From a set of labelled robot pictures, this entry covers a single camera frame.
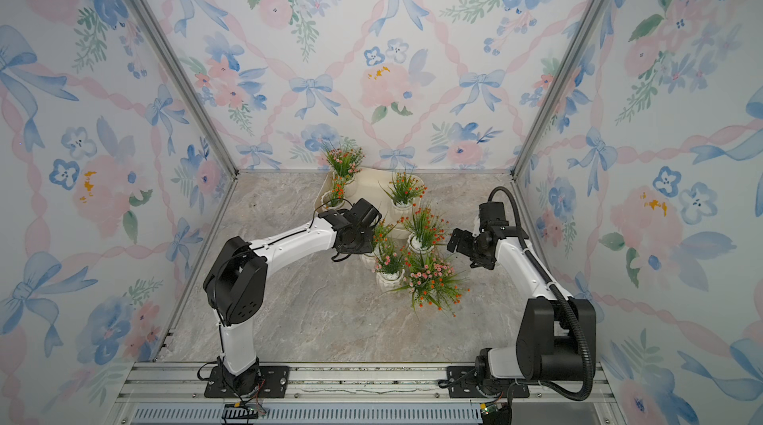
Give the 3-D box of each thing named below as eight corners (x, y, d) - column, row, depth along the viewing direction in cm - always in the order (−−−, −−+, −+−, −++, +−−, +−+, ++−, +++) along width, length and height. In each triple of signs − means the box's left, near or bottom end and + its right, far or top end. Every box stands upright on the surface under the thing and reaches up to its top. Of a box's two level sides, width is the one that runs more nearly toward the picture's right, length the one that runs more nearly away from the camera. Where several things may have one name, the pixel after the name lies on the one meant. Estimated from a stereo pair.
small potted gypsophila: (384, 299, 89) (384, 279, 78) (371, 273, 94) (370, 250, 83) (408, 288, 91) (412, 267, 80) (394, 263, 97) (396, 240, 86)
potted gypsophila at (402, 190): (401, 227, 105) (402, 204, 94) (380, 207, 110) (379, 183, 100) (423, 211, 109) (427, 187, 99) (401, 193, 115) (403, 168, 104)
